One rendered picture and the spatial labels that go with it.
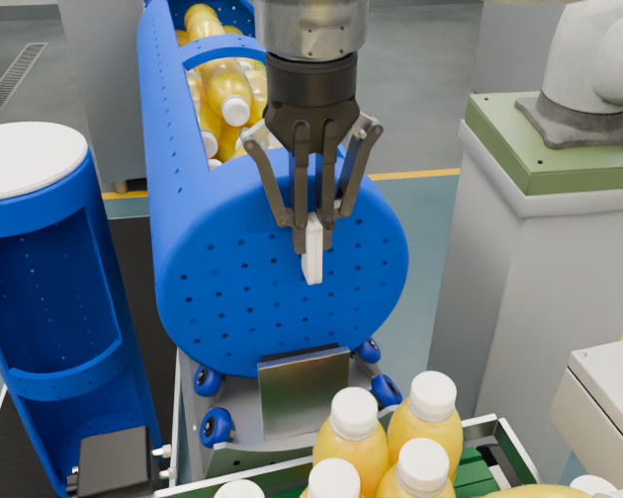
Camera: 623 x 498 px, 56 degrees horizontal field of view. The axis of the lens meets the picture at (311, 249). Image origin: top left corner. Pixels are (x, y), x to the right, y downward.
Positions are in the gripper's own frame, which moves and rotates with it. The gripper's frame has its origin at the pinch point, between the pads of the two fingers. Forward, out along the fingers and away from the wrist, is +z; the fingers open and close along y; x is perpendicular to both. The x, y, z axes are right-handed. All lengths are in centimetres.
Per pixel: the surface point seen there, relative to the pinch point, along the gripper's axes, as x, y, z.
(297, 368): -4.7, -2.8, 11.8
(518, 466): -16.8, 18.1, 19.8
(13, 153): 56, -39, 12
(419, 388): -15.6, 5.8, 5.2
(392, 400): -5.9, 8.0, 19.0
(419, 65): 352, 174, 115
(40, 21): 536, -108, 112
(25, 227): 42, -37, 19
